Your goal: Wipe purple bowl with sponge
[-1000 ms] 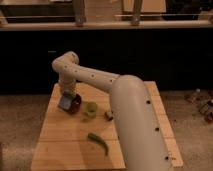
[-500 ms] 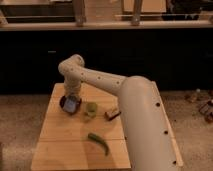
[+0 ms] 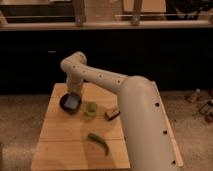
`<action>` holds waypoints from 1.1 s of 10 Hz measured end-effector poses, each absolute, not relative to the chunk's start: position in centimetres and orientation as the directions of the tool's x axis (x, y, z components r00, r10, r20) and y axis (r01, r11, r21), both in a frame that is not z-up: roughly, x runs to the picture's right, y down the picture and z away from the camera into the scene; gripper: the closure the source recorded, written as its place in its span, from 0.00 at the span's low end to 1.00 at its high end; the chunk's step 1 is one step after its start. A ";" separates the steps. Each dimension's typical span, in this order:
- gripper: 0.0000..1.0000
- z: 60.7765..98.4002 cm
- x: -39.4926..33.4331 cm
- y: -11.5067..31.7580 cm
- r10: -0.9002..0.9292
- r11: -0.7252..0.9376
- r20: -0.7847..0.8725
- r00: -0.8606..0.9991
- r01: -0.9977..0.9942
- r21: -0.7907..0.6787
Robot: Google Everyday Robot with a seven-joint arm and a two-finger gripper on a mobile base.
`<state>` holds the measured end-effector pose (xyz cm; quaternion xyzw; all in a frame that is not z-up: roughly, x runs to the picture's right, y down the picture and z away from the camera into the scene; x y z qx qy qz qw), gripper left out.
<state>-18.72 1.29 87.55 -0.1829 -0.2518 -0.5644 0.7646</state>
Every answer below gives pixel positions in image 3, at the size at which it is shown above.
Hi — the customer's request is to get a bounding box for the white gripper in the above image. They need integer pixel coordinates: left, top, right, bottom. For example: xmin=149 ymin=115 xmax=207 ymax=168
xmin=66 ymin=77 xmax=83 ymax=94

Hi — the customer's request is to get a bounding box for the blue sponge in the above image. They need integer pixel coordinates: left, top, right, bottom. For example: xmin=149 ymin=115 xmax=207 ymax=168
xmin=64 ymin=94 xmax=80 ymax=110

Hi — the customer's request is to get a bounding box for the purple bowl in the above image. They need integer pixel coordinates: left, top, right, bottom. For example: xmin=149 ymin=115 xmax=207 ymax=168
xmin=59 ymin=92 xmax=82 ymax=114

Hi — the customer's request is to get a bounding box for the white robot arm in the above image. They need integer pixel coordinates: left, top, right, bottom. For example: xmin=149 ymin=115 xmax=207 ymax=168
xmin=60 ymin=52 xmax=178 ymax=171

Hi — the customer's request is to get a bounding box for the green cup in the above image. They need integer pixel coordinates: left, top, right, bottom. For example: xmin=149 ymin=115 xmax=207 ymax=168
xmin=84 ymin=102 xmax=98 ymax=117

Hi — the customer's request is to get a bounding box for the green chili pepper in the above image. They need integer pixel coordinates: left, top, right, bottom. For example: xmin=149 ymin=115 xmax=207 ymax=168
xmin=87 ymin=133 xmax=109 ymax=156

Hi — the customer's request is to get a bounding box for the wooden board table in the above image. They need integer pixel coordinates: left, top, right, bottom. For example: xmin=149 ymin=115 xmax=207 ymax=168
xmin=31 ymin=83 xmax=183 ymax=171

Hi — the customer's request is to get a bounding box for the wooden shelf rail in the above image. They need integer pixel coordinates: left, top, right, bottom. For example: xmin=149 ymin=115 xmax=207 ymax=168
xmin=0 ymin=20 xmax=213 ymax=31

